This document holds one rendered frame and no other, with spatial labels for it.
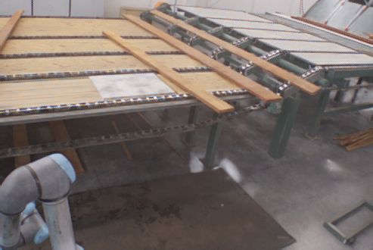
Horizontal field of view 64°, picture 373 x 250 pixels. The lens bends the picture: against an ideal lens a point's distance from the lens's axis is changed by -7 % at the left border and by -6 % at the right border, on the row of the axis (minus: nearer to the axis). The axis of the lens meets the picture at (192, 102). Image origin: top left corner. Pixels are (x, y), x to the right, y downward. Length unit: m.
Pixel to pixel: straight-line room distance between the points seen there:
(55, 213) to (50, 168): 0.17
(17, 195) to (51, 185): 0.11
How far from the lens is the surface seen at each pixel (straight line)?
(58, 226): 1.21
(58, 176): 1.09
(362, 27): 8.12
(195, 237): 2.50
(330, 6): 8.96
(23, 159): 3.20
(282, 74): 3.45
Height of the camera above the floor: 1.83
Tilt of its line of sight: 23 degrees down
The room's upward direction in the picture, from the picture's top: 10 degrees clockwise
